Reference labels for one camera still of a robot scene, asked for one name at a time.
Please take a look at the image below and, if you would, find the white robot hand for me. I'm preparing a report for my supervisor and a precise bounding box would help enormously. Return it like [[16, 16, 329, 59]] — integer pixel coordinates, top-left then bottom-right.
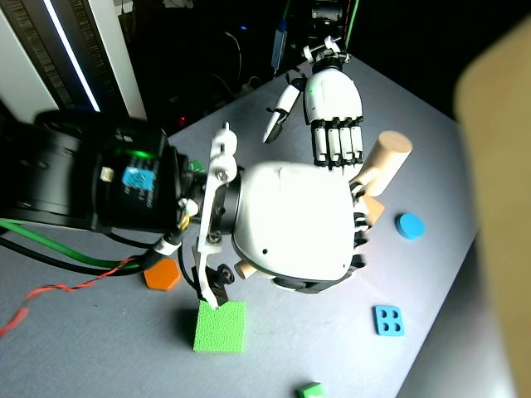
[[231, 161, 371, 295], [262, 66, 365, 171]]

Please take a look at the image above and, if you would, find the large orange block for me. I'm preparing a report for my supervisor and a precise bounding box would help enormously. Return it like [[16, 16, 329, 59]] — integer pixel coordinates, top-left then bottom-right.
[[358, 194, 387, 228]]

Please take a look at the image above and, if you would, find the blue and white device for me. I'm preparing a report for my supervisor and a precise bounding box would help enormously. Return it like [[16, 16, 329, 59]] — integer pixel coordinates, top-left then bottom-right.
[[271, 18, 290, 71]]

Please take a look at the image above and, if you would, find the blue round disc block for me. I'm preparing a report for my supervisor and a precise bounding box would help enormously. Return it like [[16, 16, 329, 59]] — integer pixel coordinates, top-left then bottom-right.
[[394, 212, 426, 240]]

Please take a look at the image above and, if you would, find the green textured block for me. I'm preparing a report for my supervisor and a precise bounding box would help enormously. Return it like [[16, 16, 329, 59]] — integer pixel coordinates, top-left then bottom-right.
[[192, 300, 248, 354]]

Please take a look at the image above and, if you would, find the blue square four-hole block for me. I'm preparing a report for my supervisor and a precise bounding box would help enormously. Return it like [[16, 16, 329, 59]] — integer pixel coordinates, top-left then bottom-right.
[[372, 305, 407, 337]]

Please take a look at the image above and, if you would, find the orange hexagon block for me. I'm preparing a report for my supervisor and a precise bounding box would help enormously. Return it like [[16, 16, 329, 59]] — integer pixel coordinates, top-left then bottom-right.
[[143, 257, 183, 293]]

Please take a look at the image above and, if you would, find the green letter cube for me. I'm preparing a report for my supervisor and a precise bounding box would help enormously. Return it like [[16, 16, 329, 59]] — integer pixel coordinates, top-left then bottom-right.
[[296, 381, 328, 398]]

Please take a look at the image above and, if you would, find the blurred tan panel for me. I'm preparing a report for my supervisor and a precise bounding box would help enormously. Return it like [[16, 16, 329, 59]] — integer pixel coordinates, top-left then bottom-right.
[[454, 18, 531, 398]]

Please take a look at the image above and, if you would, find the grey table cloth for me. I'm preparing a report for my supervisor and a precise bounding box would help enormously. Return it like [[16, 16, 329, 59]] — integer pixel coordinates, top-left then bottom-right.
[[0, 53, 486, 398]]

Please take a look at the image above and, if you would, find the white light strip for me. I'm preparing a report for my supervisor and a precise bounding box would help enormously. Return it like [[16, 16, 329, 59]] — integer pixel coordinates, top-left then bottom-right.
[[41, 0, 103, 113]]

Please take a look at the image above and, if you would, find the thick green cable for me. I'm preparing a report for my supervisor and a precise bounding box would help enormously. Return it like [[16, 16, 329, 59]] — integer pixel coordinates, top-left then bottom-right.
[[0, 219, 146, 269]]

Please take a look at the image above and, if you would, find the thick black cable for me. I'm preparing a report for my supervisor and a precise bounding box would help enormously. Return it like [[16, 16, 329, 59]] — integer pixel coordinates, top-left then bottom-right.
[[0, 235, 146, 277]]

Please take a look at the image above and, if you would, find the thin red cable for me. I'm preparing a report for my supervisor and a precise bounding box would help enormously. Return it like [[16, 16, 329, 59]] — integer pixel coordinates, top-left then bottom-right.
[[0, 256, 138, 337]]

